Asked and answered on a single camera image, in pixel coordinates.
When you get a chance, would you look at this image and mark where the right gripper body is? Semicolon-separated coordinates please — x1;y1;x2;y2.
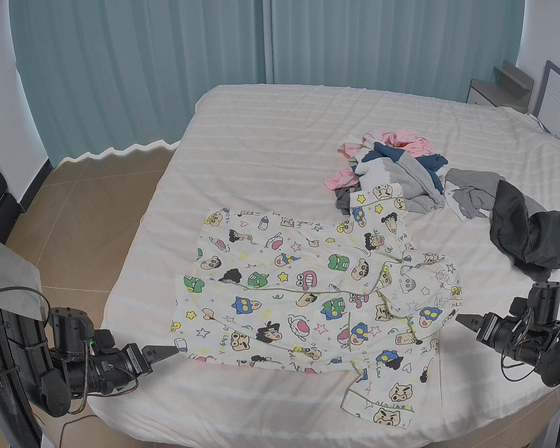
477;312;534;359

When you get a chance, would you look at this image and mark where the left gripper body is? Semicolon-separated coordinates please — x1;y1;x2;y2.
88;343;154;394

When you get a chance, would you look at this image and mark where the white printed pyjama top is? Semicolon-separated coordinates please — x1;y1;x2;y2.
170;182;463;430

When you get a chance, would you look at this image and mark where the pile of clothes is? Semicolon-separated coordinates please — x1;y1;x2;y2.
323;128;450;216

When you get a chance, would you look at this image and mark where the bed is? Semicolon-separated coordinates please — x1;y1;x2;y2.
86;60;560;448

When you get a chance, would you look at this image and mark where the dark grey garment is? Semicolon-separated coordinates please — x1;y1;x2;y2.
489;179;560;282

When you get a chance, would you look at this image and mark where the grey and white garment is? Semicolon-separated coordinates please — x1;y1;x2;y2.
443;168;507;223

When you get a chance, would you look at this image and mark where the black padded sofa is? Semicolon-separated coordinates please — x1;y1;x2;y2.
0;145;26;246

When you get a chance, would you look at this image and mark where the grey bedside table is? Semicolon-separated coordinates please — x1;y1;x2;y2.
467;60;535;113

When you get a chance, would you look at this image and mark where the blue-green curtain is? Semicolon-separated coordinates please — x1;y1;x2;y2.
260;0;528;106
9;0;271;163

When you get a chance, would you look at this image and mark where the black cable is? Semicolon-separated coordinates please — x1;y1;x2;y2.
0;287;52;318
60;413;104;448

